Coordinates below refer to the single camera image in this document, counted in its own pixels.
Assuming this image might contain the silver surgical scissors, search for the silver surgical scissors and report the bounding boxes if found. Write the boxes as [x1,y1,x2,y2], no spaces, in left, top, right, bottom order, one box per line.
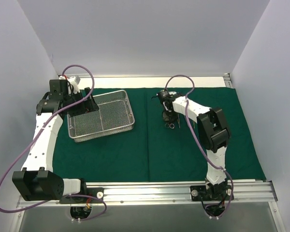
[163,116,176,129]

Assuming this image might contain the metal mesh instrument tray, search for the metal mesh instrument tray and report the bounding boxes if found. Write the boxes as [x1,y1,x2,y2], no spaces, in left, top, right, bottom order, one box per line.
[67,89,135,143]

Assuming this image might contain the green surgical cloth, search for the green surgical cloth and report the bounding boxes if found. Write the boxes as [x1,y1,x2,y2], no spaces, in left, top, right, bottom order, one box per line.
[53,87,266,182]

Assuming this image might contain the silver slim tweezers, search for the silver slim tweezers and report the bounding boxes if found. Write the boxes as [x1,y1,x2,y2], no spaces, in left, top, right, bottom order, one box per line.
[177,115,181,128]

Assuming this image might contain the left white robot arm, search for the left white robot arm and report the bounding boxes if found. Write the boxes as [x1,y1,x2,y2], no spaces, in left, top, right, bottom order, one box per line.
[12,87,99,203]

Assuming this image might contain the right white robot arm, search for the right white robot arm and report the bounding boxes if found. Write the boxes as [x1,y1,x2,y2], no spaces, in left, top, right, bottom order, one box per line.
[157,90,231,200]

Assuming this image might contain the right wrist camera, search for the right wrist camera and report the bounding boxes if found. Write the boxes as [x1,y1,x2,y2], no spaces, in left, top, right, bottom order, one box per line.
[151,89,177,103]

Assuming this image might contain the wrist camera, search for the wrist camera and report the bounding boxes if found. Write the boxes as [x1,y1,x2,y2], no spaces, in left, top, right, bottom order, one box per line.
[151,89,177,103]
[49,76,80,96]

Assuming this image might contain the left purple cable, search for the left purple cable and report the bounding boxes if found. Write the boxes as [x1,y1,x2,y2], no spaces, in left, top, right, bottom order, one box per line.
[0,65,108,221]

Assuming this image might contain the purple cable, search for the purple cable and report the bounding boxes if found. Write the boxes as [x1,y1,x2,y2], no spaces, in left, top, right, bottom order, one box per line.
[165,74,234,216]
[0,65,108,221]

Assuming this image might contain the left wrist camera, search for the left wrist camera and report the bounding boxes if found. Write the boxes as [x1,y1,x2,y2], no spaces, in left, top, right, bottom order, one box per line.
[49,76,80,96]

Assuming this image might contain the aluminium right side rail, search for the aluminium right side rail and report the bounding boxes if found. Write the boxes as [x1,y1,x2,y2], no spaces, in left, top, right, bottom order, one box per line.
[223,73,233,88]

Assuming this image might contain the aluminium rail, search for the aluminium rail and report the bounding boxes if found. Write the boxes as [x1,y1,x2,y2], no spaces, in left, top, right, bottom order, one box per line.
[16,181,278,208]
[223,73,233,88]

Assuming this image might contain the aluminium front rail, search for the aluminium front rail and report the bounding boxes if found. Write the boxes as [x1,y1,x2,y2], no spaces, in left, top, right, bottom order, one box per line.
[16,181,278,208]

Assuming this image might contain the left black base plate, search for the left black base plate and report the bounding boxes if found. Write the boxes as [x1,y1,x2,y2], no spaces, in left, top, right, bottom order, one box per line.
[59,187,104,204]

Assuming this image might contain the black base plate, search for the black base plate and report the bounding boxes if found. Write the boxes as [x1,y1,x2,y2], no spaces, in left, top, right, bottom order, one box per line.
[59,187,104,204]
[190,183,234,202]

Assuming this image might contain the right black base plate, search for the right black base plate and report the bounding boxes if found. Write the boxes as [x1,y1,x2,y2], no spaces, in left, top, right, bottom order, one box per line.
[190,183,234,202]

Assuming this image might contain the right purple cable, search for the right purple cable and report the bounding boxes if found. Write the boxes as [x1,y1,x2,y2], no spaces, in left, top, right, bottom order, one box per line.
[165,74,234,216]

